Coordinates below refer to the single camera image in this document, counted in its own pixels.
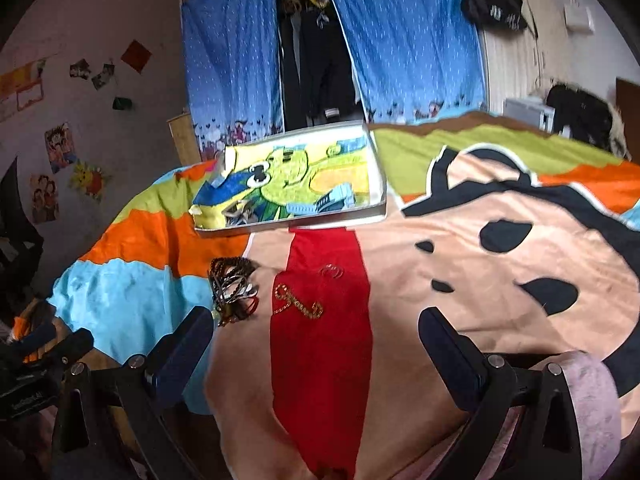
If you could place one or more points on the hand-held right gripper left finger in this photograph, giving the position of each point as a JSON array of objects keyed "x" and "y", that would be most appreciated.
[{"x": 184, "y": 355}]

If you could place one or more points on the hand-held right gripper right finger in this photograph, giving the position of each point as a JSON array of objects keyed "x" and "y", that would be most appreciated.
[{"x": 450, "y": 360}]

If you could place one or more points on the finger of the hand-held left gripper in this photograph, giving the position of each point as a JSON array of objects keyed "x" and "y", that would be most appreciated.
[
  {"x": 70, "y": 347},
  {"x": 37, "y": 335}
]

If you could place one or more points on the white box with cartoon drawing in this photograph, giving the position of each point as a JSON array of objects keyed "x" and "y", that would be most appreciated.
[{"x": 295, "y": 175}]

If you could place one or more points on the colourful printed blanket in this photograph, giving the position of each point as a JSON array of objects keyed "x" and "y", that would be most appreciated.
[{"x": 500, "y": 285}]

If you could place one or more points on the black office chair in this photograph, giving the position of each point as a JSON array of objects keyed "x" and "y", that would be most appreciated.
[{"x": 17, "y": 240}]

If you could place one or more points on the white square buckle accessory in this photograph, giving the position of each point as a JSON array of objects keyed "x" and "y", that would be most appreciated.
[{"x": 240, "y": 212}]

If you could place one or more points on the person's pink clothing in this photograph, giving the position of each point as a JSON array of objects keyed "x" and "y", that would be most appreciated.
[{"x": 595, "y": 410}]

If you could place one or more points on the light blue wristwatch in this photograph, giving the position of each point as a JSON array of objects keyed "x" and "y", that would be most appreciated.
[{"x": 325, "y": 202}]

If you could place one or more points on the small wooden cabinet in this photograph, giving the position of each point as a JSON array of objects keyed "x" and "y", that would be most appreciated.
[{"x": 182, "y": 135}]

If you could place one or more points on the small green hanging pouch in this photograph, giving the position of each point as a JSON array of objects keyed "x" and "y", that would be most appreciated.
[{"x": 122, "y": 103}]

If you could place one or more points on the white low cabinet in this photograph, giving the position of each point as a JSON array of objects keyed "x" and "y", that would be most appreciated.
[{"x": 525, "y": 112}]

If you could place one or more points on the heap of dark clothes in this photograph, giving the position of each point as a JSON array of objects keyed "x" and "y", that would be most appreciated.
[{"x": 580, "y": 115}]

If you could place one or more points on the blue dotted wardrobe curtain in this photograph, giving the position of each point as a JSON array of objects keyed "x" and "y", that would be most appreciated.
[
  {"x": 230, "y": 60},
  {"x": 410, "y": 35}
]

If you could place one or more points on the light wooden wardrobe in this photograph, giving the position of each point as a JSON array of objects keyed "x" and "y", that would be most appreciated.
[{"x": 515, "y": 60}]

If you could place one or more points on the brown wooden board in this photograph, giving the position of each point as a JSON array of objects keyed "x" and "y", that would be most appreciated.
[{"x": 629, "y": 110}]

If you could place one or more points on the row of hanging dark clothes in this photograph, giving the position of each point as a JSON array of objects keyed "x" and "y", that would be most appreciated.
[{"x": 315, "y": 60}]

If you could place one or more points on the white paper bag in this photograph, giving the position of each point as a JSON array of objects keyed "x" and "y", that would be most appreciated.
[{"x": 580, "y": 15}]

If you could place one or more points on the cartoon family wall poster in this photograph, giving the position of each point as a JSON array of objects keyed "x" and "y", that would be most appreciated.
[{"x": 44, "y": 200}]

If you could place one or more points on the yellow bear wall sticker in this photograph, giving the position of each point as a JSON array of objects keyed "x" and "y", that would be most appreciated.
[{"x": 90, "y": 180}]

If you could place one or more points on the anime character wall poster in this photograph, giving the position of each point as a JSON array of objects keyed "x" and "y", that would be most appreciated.
[{"x": 61, "y": 147}]

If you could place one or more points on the group of wall certificates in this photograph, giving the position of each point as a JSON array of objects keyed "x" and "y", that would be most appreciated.
[{"x": 20, "y": 90}]

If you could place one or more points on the small wall photo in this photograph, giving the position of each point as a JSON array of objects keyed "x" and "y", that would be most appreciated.
[
  {"x": 80, "y": 69},
  {"x": 103, "y": 76}
]

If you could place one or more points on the red square wall paper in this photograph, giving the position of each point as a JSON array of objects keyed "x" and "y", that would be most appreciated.
[{"x": 136, "y": 55}]

